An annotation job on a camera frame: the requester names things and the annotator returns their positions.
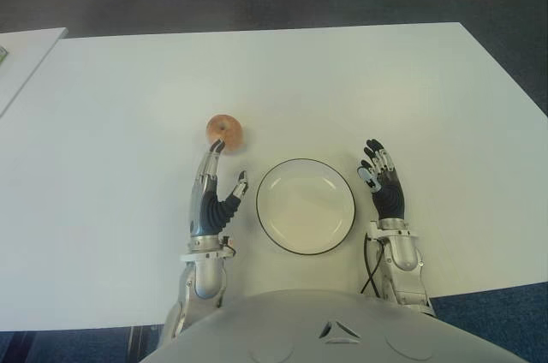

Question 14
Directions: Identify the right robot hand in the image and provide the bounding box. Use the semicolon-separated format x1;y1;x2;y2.
355;138;407;221

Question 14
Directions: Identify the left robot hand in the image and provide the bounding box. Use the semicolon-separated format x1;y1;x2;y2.
188;139;249;238

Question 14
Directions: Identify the reddish yellow apple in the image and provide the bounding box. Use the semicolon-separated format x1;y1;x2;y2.
205;113;246;152

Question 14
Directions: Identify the white plate with black rim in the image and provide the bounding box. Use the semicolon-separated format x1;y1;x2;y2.
255;158;357;256

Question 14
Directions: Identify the grey robot torso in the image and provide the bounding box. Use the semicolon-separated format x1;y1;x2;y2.
140;288;548;363

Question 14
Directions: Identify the white side table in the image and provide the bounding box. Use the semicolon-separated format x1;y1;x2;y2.
0;27;69;118

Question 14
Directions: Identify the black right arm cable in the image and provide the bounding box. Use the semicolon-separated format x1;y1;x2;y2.
359;232;386;295

